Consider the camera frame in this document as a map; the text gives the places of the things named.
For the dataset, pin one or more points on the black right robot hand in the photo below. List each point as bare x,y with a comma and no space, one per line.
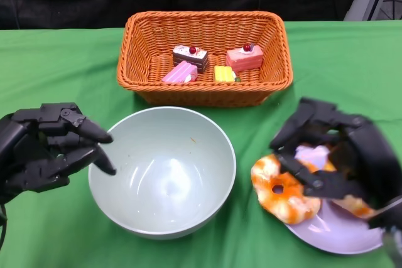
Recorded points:
373,161

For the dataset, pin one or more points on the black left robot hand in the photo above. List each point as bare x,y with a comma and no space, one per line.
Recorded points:
31,161

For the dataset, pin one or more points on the pale green bowl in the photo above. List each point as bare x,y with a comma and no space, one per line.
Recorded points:
163,170

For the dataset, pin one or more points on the lavender plate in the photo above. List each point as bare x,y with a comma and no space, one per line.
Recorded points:
329,233

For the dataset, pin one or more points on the orange wicker basket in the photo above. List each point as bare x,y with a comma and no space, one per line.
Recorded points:
141,45

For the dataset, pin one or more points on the salmon block cake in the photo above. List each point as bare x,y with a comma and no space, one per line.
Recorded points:
245,59

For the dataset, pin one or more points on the pink layered cake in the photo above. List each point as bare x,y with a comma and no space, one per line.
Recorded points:
179,73

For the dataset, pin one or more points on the yellow layered cake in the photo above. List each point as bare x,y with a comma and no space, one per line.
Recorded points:
223,73

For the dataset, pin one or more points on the chocolate layered cake with cherry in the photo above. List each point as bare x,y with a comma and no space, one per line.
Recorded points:
188,57

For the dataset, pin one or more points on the green tablecloth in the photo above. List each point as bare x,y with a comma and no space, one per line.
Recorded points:
78,243

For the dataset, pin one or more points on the small red berries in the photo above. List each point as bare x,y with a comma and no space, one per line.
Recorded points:
247,48

